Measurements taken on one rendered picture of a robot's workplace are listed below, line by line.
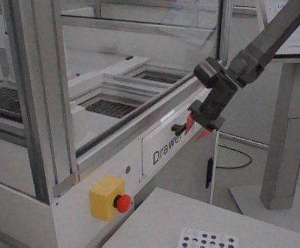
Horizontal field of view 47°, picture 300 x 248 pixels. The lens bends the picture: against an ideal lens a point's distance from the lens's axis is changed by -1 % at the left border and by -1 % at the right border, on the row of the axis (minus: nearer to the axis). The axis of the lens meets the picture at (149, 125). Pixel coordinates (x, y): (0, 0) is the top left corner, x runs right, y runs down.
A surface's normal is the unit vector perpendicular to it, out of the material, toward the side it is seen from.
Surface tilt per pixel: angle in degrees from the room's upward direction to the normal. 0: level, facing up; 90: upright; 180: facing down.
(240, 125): 90
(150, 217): 0
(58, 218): 90
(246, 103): 90
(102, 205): 90
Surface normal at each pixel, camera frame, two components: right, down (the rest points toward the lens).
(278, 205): 0.12, 0.43
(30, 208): -0.49, 0.38
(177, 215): 0.00, -0.90
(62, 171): 0.87, 0.21
